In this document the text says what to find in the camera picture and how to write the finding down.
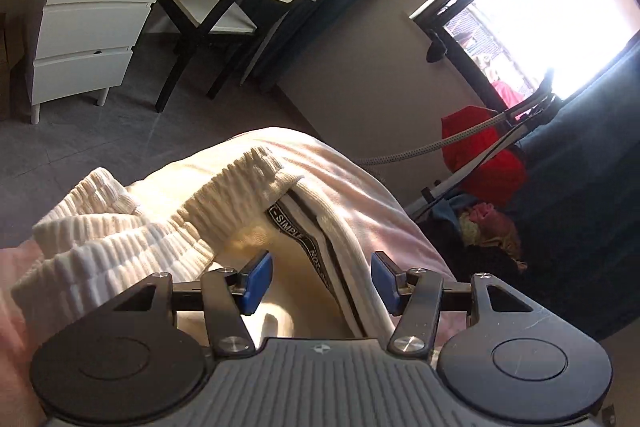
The cream ribbed pants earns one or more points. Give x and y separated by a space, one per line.
165 227

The red cloth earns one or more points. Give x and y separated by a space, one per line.
487 152

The pile of mixed clothes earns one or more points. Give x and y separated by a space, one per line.
475 232

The pink bed blanket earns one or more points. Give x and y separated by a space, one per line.
350 187

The white drawer cabinet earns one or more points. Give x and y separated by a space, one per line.
82 24

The white metal stand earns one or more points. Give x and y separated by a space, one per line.
480 157

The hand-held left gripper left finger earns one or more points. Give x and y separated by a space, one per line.
258 281

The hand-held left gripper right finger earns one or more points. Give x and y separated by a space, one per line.
384 281

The dark teal curtain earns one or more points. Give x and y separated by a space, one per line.
565 192

